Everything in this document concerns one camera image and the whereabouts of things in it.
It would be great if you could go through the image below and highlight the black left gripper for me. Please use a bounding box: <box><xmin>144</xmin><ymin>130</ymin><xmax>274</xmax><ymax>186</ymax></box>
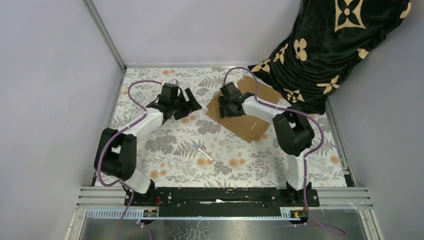
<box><xmin>170</xmin><ymin>88</ymin><xmax>202</xmax><ymax>121</ymax></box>

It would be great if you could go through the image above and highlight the brown cardboard box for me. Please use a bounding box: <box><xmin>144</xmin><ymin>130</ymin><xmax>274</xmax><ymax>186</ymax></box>
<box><xmin>206</xmin><ymin>75</ymin><xmax>283</xmax><ymax>143</ymax></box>

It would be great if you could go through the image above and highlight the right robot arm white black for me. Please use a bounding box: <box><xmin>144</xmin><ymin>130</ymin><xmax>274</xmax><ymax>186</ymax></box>
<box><xmin>218</xmin><ymin>82</ymin><xmax>315</xmax><ymax>206</ymax></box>

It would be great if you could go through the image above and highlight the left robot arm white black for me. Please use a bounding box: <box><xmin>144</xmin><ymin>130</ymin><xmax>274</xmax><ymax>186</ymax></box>
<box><xmin>94</xmin><ymin>83</ymin><xmax>202</xmax><ymax>206</ymax></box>

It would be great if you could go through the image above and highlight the floral patterned table mat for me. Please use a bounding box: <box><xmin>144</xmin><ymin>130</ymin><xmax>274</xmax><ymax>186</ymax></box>
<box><xmin>95</xmin><ymin>66</ymin><xmax>348</xmax><ymax>189</ymax></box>

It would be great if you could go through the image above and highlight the white blue pen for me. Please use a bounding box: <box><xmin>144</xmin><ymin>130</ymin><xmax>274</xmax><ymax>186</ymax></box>
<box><xmin>193</xmin><ymin>144</ymin><xmax>214</xmax><ymax>162</ymax></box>

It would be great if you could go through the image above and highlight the black beige flower blanket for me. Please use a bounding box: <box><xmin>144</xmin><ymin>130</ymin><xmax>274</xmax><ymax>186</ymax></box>
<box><xmin>249</xmin><ymin>0</ymin><xmax>412</xmax><ymax>115</ymax></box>

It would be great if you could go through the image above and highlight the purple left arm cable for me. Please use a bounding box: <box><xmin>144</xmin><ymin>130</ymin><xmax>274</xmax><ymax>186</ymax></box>
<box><xmin>96</xmin><ymin>79</ymin><xmax>165</xmax><ymax>240</ymax></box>

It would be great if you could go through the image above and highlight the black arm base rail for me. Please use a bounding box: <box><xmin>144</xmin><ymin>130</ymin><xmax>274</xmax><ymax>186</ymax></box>
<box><xmin>124</xmin><ymin>185</ymin><xmax>320</xmax><ymax>216</ymax></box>

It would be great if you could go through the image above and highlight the grey slotted cable duct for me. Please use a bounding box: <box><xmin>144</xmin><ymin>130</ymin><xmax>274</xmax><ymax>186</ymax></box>
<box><xmin>86</xmin><ymin>207</ymin><xmax>302</xmax><ymax>221</ymax></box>

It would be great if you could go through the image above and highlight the aluminium frame post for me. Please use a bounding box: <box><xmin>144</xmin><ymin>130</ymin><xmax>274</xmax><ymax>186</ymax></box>
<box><xmin>82</xmin><ymin>0</ymin><xmax>127</xmax><ymax>72</ymax></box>

